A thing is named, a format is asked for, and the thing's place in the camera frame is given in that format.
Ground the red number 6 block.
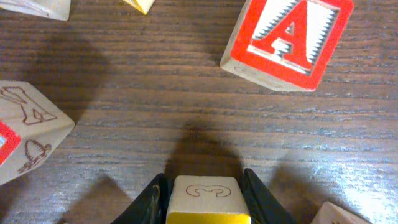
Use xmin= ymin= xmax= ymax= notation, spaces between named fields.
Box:
xmin=1 ymin=80 xmax=75 ymax=185

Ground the green letter L block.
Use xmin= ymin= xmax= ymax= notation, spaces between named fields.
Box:
xmin=123 ymin=0 xmax=155 ymax=15

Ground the yellow letter C block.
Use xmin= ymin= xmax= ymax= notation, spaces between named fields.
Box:
xmin=166 ymin=175 xmax=251 ymax=224

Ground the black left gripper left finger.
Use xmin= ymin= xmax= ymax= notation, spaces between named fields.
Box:
xmin=111 ymin=173 xmax=170 ymax=224

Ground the red letter A block left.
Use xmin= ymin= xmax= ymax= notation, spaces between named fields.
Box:
xmin=220 ymin=0 xmax=354 ymax=92

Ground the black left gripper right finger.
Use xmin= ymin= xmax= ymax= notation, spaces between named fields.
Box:
xmin=243 ymin=168 xmax=297 ymax=224

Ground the plain wooden block left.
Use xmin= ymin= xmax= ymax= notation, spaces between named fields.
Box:
xmin=1 ymin=0 xmax=71 ymax=21

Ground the yellow block left upper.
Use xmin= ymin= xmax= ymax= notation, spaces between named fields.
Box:
xmin=311 ymin=202 xmax=370 ymax=224

